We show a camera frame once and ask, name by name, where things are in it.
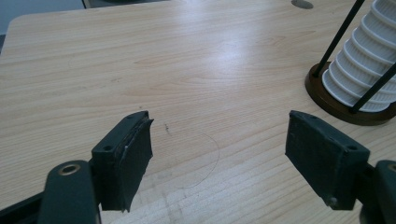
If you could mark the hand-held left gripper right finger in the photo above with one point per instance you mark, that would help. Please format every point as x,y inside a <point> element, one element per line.
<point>323,158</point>

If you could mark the grey round table grommet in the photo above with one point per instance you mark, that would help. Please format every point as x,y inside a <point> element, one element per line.
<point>302,3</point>

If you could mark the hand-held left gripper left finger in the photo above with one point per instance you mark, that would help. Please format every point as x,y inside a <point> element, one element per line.
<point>124,161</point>

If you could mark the stack of white paper cups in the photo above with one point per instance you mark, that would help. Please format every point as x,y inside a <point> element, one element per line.
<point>367,46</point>

